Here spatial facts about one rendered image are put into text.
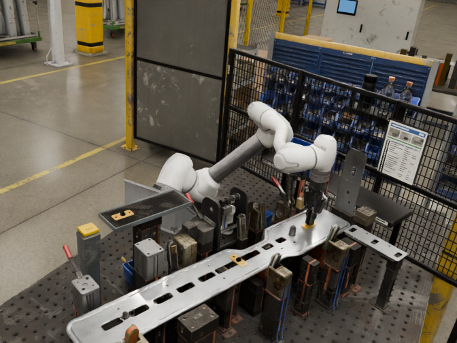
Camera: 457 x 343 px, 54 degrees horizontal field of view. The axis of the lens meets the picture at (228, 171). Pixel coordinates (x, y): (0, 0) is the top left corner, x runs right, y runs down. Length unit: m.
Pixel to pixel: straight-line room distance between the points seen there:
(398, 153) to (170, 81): 2.80
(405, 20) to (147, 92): 5.13
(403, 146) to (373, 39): 6.37
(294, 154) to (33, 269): 2.24
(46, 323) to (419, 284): 1.79
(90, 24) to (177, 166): 7.16
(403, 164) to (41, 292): 1.85
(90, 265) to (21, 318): 0.43
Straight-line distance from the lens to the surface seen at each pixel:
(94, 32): 9.61
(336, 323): 2.18
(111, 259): 2.38
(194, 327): 1.57
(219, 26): 4.28
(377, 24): 8.71
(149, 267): 1.76
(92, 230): 1.78
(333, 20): 8.89
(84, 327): 1.63
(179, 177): 2.58
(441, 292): 2.69
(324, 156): 1.98
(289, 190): 2.20
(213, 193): 2.73
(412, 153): 2.45
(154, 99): 4.87
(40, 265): 3.57
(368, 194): 2.56
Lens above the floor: 2.15
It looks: 26 degrees down
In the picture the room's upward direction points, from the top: 6 degrees clockwise
